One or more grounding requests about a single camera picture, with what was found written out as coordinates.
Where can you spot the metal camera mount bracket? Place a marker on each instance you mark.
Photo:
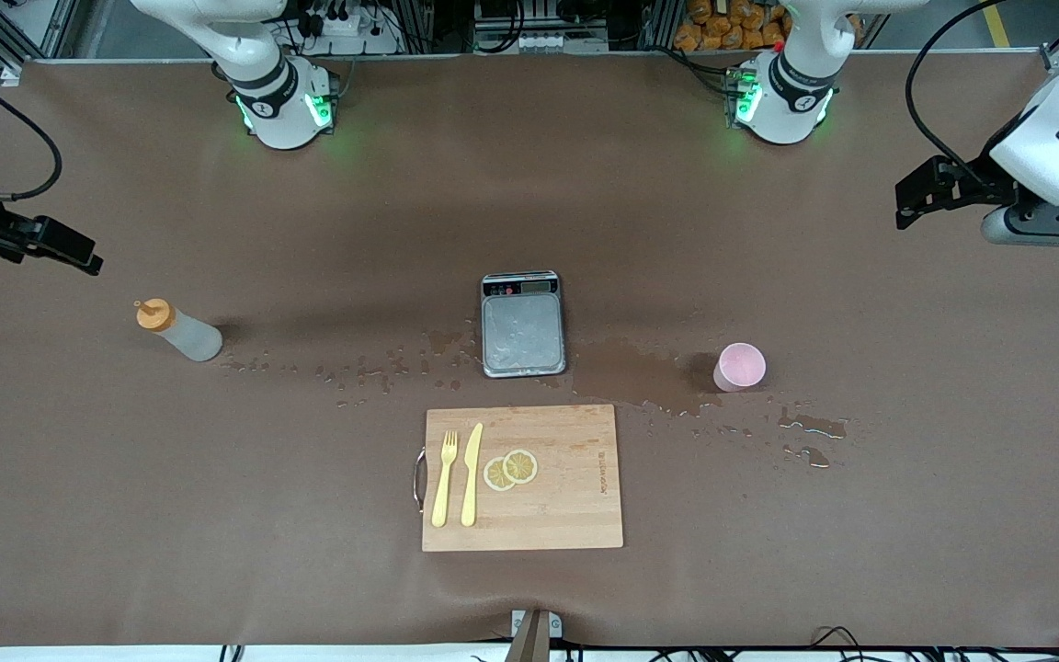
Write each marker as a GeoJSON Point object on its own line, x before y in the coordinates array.
{"type": "Point", "coordinates": [529, 634]}

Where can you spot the white power strip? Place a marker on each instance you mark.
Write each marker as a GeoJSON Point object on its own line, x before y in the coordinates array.
{"type": "Point", "coordinates": [346, 23]}

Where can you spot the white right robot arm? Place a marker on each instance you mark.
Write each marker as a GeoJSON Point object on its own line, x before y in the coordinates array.
{"type": "Point", "coordinates": [254, 46]}

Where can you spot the lemon slice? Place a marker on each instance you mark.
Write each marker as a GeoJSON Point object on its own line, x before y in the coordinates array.
{"type": "Point", "coordinates": [494, 475]}
{"type": "Point", "coordinates": [520, 466]}

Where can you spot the pile of orange objects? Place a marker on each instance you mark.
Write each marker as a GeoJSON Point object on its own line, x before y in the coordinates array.
{"type": "Point", "coordinates": [732, 28]}

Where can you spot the bamboo cutting board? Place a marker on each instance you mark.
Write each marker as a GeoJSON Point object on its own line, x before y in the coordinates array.
{"type": "Point", "coordinates": [566, 496]}

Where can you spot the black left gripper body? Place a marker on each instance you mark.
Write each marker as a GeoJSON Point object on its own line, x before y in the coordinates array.
{"type": "Point", "coordinates": [986, 188]}

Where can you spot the translucent sauce bottle orange cap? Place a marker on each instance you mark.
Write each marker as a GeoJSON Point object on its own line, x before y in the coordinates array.
{"type": "Point", "coordinates": [189, 338]}

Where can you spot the white terminal block row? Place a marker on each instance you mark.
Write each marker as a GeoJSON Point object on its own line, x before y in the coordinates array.
{"type": "Point", "coordinates": [539, 41]}

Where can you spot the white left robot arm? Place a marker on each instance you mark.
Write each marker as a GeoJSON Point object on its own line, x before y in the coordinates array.
{"type": "Point", "coordinates": [787, 110]}

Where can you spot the silver digital kitchen scale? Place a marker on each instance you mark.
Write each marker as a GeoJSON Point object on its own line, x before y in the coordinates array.
{"type": "Point", "coordinates": [522, 336]}

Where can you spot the pink plastic cup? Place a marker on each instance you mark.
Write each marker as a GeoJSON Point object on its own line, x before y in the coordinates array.
{"type": "Point", "coordinates": [739, 368]}

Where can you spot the yellow plastic fork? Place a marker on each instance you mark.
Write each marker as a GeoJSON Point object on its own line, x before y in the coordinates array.
{"type": "Point", "coordinates": [442, 496]}

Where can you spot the yellow plastic knife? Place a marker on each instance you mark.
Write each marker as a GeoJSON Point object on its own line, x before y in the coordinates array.
{"type": "Point", "coordinates": [471, 478]}

